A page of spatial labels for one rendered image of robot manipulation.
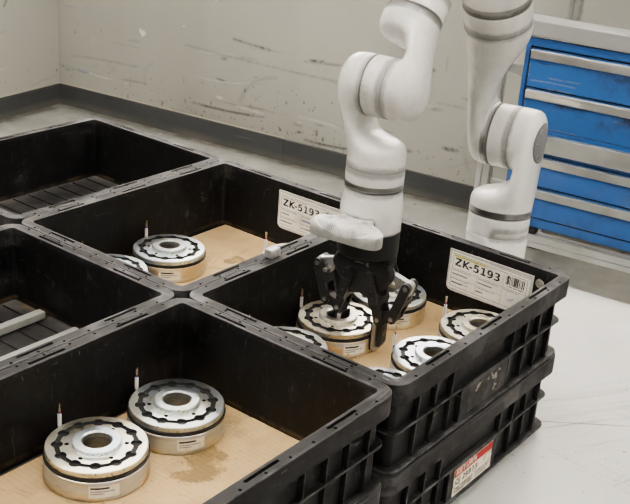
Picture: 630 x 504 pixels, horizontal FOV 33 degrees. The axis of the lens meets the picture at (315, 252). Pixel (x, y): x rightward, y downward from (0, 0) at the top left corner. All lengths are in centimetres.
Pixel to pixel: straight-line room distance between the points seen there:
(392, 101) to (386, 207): 13
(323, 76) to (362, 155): 327
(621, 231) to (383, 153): 204
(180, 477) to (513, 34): 72
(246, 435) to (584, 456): 50
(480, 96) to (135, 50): 364
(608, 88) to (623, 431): 172
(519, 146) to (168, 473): 72
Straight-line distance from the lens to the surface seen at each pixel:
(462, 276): 146
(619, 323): 184
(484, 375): 125
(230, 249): 161
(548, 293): 133
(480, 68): 148
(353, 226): 122
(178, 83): 493
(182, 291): 124
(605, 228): 323
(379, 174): 123
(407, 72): 120
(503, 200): 156
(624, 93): 312
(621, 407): 159
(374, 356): 134
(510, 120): 155
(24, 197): 181
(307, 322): 133
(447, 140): 429
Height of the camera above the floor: 146
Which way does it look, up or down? 23 degrees down
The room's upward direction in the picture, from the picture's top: 5 degrees clockwise
